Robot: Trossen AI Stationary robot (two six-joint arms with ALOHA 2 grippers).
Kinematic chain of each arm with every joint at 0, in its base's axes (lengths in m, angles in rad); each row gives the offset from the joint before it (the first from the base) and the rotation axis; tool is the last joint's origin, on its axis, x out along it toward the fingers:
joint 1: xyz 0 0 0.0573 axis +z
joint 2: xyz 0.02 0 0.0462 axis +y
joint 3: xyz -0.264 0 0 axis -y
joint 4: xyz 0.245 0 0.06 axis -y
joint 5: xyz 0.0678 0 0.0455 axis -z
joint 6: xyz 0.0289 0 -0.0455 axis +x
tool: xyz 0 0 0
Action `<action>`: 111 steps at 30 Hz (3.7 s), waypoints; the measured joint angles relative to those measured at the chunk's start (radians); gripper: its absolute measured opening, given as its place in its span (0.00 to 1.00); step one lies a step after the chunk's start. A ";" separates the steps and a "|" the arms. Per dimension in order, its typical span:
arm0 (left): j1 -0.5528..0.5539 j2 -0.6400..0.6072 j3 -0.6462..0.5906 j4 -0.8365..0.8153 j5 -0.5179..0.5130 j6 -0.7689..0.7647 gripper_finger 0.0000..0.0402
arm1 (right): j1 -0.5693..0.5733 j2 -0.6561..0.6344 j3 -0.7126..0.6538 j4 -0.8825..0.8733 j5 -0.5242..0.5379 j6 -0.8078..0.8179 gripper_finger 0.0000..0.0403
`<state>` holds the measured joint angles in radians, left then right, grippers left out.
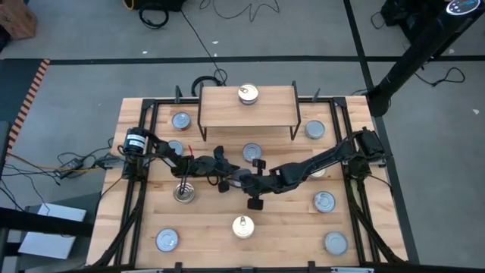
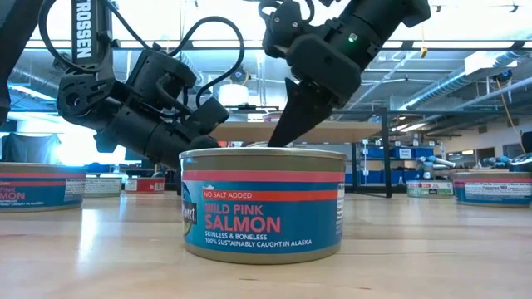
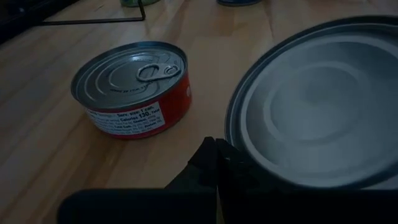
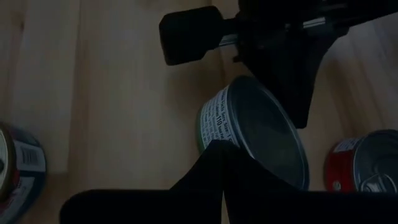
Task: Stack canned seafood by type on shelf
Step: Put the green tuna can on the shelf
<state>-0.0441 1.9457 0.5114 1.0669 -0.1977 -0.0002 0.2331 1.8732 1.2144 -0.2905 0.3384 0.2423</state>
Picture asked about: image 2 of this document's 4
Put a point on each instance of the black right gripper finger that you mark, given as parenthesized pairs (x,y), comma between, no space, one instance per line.
(299,116)

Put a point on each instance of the blue Wild Planet salmon can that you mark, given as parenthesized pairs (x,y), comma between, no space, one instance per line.
(272,117)
(494,191)
(37,191)
(262,216)

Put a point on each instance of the grey blue background robot arm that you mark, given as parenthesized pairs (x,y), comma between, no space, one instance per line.
(434,162)
(494,161)

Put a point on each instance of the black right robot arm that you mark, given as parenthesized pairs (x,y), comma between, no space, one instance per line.
(386,21)

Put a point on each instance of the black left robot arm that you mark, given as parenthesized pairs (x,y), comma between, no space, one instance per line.
(83,37)

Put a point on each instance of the red labelled seafood can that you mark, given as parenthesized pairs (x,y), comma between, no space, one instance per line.
(145,185)

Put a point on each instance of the white cylindrical ceiling lamp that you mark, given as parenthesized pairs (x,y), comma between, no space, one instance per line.
(232,94)

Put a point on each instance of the black round ceiling device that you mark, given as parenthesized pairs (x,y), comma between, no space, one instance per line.
(239,75)

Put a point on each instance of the rack with blue bins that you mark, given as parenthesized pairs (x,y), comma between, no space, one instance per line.
(374,176)

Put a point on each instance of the small yellow hanging pendant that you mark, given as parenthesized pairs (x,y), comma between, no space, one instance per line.
(423,52)

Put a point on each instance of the grey draped cloth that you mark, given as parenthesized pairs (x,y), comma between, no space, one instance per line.
(29,147)

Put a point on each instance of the white ceiling light fixture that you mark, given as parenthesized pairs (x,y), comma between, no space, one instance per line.
(490,62)

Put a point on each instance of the black blue ceiling device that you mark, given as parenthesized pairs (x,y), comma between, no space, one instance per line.
(503,76)

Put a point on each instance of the black round object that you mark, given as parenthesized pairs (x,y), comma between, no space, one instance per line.
(521,163)

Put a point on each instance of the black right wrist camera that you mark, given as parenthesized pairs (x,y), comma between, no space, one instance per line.
(287,31)

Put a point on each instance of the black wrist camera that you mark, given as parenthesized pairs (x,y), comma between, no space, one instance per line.
(287,31)
(208,115)

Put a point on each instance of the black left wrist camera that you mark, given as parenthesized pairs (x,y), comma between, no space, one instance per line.
(208,115)

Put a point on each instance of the large silver ceiling duct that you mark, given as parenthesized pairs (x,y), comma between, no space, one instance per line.
(449,83)

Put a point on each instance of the black aluminium rig frame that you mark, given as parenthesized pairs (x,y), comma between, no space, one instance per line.
(478,45)

